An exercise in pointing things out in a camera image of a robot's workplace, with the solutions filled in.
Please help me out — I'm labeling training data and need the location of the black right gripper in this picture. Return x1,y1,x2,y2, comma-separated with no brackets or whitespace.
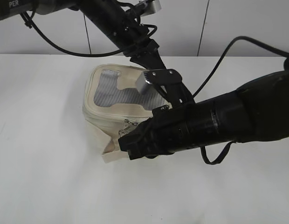
118,106,189,160

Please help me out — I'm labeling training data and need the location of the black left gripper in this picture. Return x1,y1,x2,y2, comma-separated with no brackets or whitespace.
129,39,194,108

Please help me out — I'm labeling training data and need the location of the cream zippered fabric bag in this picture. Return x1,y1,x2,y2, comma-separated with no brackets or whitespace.
83,64,168,163

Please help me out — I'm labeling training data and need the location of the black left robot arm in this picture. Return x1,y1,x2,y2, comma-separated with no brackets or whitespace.
0,0,166,71

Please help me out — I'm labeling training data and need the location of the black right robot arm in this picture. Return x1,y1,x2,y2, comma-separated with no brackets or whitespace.
118,70,289,165

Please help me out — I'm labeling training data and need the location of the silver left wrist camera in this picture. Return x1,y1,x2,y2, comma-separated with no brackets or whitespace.
135,71,151,95

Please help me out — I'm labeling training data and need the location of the silver camera on left arm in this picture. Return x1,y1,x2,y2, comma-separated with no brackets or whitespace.
135,0,162,16

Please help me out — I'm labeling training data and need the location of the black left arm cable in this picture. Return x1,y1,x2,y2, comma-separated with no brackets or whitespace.
19,11,158,57

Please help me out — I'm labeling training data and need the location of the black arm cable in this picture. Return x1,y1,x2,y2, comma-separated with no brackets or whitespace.
19,11,158,57
192,35,289,97

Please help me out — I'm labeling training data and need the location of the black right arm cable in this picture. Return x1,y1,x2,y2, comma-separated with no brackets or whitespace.
192,35,289,97

